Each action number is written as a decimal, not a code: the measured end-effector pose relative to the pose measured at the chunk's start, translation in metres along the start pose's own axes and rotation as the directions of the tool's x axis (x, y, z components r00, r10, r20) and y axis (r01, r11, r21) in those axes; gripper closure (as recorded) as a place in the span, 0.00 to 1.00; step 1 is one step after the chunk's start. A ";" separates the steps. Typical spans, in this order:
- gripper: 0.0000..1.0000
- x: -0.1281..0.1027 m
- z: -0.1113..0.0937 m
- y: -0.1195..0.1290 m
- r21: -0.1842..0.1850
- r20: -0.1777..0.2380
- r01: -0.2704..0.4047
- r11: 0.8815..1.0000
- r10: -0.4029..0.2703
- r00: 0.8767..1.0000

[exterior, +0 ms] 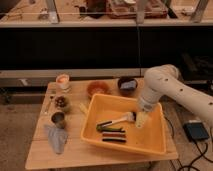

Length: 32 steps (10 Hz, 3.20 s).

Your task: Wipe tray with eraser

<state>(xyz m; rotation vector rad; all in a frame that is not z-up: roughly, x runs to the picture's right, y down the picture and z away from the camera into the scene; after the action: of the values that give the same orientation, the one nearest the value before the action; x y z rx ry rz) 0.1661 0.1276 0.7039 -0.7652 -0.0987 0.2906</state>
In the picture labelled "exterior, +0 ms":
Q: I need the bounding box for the wooden handled brush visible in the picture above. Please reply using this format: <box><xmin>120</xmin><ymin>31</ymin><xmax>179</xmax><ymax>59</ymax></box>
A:
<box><xmin>106</xmin><ymin>112</ymin><xmax>136</xmax><ymax>126</ymax></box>

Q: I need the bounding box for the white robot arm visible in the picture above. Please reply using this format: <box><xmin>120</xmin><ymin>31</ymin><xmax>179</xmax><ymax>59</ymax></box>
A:
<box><xmin>138</xmin><ymin>64</ymin><xmax>213</xmax><ymax>126</ymax></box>

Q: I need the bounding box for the yellow plastic tray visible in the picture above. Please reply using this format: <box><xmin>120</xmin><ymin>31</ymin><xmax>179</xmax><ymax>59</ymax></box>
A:
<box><xmin>81</xmin><ymin>94</ymin><xmax>166</xmax><ymax>155</ymax></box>

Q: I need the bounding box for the dark bowl with cloth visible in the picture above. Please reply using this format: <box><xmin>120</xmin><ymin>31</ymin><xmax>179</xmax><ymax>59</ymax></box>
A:
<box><xmin>117</xmin><ymin>77</ymin><xmax>138</xmax><ymax>96</ymax></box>

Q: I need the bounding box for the dark marker pen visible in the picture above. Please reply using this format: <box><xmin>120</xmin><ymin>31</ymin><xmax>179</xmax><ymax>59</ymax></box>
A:
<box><xmin>102</xmin><ymin>138</ymin><xmax>126</xmax><ymax>143</ymax></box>

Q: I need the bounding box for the orange bowl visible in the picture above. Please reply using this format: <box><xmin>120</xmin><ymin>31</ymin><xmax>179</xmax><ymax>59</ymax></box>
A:
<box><xmin>87</xmin><ymin>81</ymin><xmax>110</xmax><ymax>98</ymax></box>

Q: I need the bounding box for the black foot pedal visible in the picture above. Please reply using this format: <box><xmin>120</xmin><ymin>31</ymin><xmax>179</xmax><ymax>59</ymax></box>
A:
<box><xmin>183</xmin><ymin>122</ymin><xmax>209</xmax><ymax>142</ymax></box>

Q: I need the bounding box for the small yellow wooden piece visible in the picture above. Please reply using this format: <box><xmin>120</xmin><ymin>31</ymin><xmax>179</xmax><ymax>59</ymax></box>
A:
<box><xmin>79</xmin><ymin>103</ymin><xmax>88</xmax><ymax>115</ymax></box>

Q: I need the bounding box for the metal can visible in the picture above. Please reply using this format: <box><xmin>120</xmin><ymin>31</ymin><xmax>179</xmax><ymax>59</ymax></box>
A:
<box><xmin>51</xmin><ymin>112</ymin><xmax>66</xmax><ymax>129</ymax></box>

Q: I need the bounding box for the pink white cup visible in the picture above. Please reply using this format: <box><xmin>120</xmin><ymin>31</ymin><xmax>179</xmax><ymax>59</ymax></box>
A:
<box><xmin>56</xmin><ymin>74</ymin><xmax>70</xmax><ymax>92</ymax></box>

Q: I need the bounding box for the blue grey cloth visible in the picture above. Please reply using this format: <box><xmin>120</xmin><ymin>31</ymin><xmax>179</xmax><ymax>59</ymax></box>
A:
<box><xmin>44</xmin><ymin>125</ymin><xmax>68</xmax><ymax>154</ymax></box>

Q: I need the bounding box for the metal spoon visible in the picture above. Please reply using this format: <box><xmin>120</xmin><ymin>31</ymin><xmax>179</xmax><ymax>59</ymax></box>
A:
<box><xmin>44</xmin><ymin>95</ymin><xmax>54</xmax><ymax>115</ymax></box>

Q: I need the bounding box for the long wooden shelf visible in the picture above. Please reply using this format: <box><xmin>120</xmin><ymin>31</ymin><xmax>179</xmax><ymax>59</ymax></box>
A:
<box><xmin>0</xmin><ymin>0</ymin><xmax>213</xmax><ymax>28</ymax></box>

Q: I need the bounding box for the black floor cable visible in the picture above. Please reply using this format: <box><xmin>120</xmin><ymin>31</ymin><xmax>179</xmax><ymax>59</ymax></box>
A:
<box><xmin>164</xmin><ymin>114</ymin><xmax>213</xmax><ymax>171</ymax></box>

